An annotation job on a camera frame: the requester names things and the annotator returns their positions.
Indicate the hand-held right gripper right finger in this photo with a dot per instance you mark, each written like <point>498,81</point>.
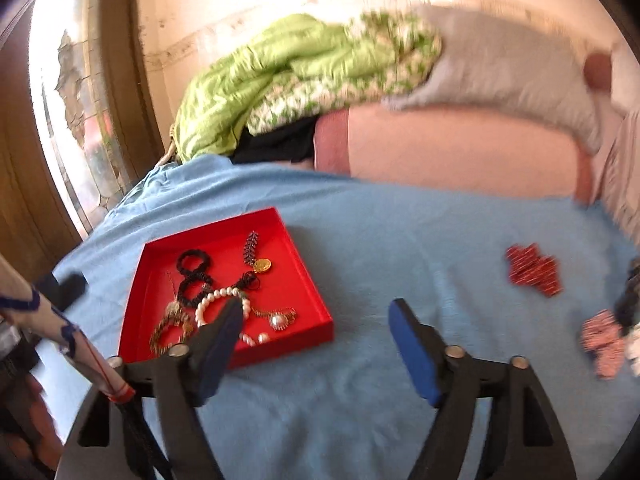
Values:
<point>415,355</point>

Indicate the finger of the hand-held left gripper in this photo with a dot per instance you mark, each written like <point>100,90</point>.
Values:
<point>67,287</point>

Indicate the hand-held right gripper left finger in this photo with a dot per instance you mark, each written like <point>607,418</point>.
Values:
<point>220,355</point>

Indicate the black tassel charm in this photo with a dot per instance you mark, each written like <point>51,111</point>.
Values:
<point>246,280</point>

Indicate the gold coin pendant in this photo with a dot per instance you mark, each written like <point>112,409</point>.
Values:
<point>261,265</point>

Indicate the red tray box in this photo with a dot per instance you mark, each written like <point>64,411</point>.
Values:
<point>295,285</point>

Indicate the blue blanket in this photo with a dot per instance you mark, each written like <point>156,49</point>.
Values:
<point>400,240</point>

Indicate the red polka dot scrunchie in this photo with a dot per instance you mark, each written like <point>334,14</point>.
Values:
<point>532,270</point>

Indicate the red checked scrunchie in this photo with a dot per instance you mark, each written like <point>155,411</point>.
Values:
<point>602,342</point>

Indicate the pink bolster pillow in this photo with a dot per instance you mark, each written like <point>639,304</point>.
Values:
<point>450,150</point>

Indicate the white scrunchie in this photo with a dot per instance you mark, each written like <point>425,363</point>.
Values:
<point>634,347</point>

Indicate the black cloth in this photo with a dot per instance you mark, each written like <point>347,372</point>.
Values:
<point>280,142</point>

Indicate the striped floral pillow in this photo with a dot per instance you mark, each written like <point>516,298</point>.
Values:
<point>625,175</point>

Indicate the green patterned quilt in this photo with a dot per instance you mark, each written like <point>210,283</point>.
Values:
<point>280,60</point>

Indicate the grey pillow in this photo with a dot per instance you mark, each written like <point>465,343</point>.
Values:
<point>500,60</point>

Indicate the window with wooden frame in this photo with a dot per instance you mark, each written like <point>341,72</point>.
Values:
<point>75,110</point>

